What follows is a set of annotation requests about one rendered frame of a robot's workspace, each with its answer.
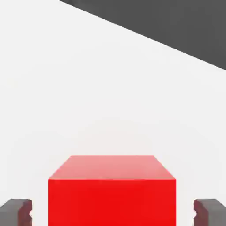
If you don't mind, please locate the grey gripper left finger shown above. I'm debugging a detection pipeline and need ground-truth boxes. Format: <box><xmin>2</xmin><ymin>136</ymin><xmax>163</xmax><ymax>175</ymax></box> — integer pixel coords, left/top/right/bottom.
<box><xmin>0</xmin><ymin>198</ymin><xmax>33</xmax><ymax>226</ymax></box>

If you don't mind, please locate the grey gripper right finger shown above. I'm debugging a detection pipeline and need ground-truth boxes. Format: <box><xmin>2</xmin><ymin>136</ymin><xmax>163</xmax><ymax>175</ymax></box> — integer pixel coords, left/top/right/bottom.
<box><xmin>193</xmin><ymin>198</ymin><xmax>226</xmax><ymax>226</ymax></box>

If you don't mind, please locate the small red cube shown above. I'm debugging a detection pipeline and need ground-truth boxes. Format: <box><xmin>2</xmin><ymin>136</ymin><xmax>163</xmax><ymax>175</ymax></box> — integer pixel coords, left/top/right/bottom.
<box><xmin>47</xmin><ymin>155</ymin><xmax>177</xmax><ymax>226</ymax></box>

